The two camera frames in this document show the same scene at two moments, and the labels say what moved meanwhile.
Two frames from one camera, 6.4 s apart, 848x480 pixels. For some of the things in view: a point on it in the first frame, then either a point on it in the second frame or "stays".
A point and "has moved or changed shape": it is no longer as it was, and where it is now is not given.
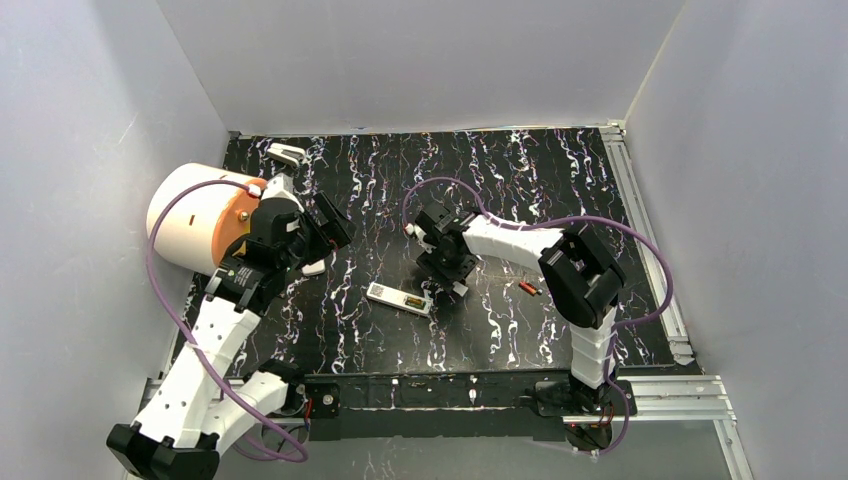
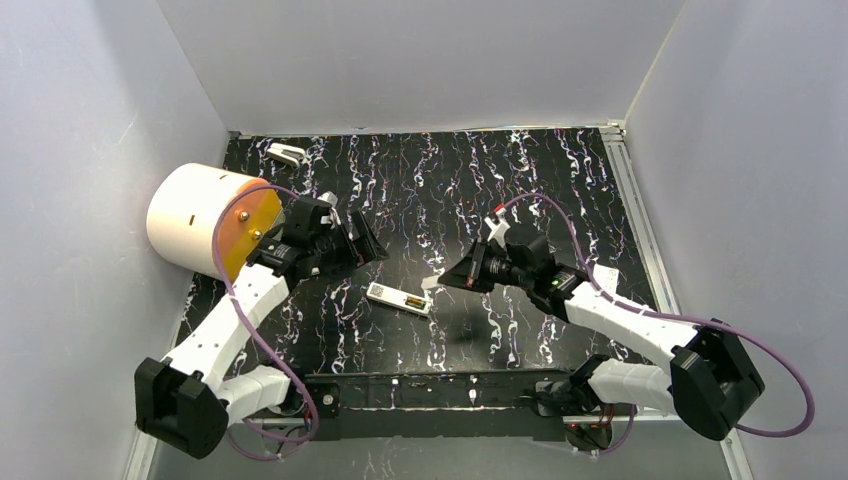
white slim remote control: x=407 y=301 stays
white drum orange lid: x=200 y=227 stays
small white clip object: x=285 y=153 stays
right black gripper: x=444 y=276 -> x=477 y=269
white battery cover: x=459 y=288 has moved or changed shape
